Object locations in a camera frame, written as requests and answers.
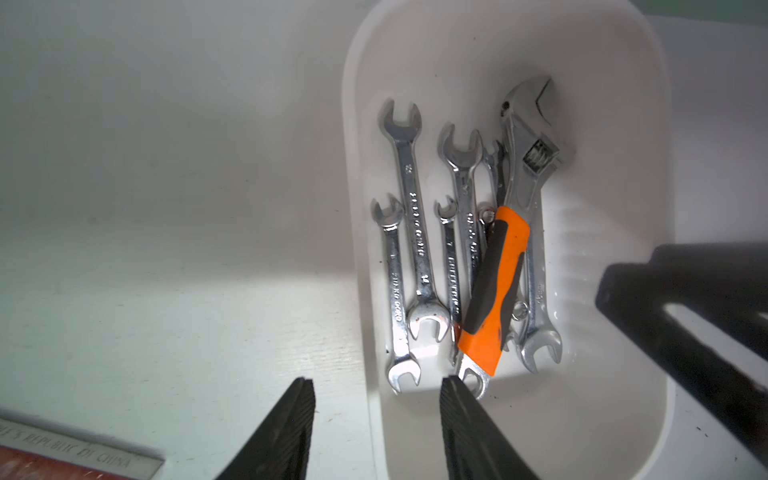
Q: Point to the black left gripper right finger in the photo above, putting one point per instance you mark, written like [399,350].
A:
[474,446]

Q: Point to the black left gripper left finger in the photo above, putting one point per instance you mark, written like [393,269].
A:
[279,448]

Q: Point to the small silver open-end wrench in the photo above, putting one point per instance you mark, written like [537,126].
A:
[402,362]

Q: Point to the large silver open-end wrench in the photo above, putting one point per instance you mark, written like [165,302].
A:
[427,307]

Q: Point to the orange handled adjustable wrench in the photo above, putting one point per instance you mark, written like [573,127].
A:
[536,150]

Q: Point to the silver combination wrench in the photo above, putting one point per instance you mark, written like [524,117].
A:
[462,164]

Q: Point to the white plastic storage box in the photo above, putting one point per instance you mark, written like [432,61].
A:
[603,411]

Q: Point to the long silver open-end wrench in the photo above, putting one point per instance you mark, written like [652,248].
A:
[538,330]

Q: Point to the thin silver open-end wrench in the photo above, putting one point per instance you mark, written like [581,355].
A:
[446,213]

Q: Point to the red rectangular packaged box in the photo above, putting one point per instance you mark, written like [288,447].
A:
[29,452]

